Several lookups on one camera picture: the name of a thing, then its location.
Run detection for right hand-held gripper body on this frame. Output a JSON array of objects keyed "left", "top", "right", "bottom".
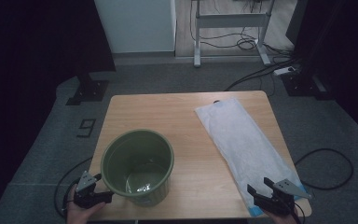
[{"left": 255, "top": 178, "right": 313, "bottom": 217}]

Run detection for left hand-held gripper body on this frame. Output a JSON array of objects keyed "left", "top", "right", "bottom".
[{"left": 73, "top": 170, "right": 103, "bottom": 210}]

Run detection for green plastic bucket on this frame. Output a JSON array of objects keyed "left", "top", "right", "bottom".
[{"left": 100, "top": 129, "right": 175, "bottom": 208}]

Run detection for white blue-edged plastic bag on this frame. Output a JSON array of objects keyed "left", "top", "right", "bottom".
[{"left": 195, "top": 96, "right": 308, "bottom": 217}]

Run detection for person's right hand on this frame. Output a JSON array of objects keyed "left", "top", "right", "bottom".
[{"left": 263, "top": 207, "right": 299, "bottom": 224}]

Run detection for person's left hand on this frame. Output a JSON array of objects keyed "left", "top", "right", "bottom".
[{"left": 66, "top": 186, "right": 106, "bottom": 224}]

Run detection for black stand base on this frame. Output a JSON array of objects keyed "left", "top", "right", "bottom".
[
  {"left": 65, "top": 72, "right": 110, "bottom": 106},
  {"left": 280, "top": 72, "right": 335, "bottom": 101}
]

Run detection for white power strip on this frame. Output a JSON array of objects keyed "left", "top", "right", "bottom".
[{"left": 272, "top": 65, "right": 296, "bottom": 77}]

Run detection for dark curtain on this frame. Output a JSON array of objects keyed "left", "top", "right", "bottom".
[
  {"left": 0, "top": 0, "right": 117, "bottom": 224},
  {"left": 287, "top": 0, "right": 358, "bottom": 144}
]

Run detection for white cabinet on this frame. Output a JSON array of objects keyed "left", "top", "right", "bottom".
[{"left": 93, "top": 0, "right": 177, "bottom": 54}]

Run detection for right hand-held gripper cable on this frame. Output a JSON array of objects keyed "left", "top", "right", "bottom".
[{"left": 287, "top": 195, "right": 307, "bottom": 224}]

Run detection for hand-held gripper cable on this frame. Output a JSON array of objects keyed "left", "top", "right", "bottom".
[
  {"left": 54, "top": 157, "right": 93, "bottom": 218},
  {"left": 287, "top": 195, "right": 307, "bottom": 224}
]

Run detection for left hand-held gripper cable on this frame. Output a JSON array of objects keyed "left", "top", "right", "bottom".
[{"left": 54, "top": 157, "right": 93, "bottom": 218}]

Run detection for black looped floor cable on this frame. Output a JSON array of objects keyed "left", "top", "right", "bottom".
[{"left": 294, "top": 147, "right": 354, "bottom": 191}]

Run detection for thick black floor cables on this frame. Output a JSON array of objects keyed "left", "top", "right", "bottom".
[{"left": 223, "top": 57, "right": 301, "bottom": 92}]

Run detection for thin black cable bundle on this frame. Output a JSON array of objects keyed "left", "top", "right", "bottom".
[{"left": 188, "top": 0, "right": 293, "bottom": 54}]

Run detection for grey metal stand frame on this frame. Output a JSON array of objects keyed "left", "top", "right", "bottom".
[{"left": 192, "top": 0, "right": 276, "bottom": 68}]

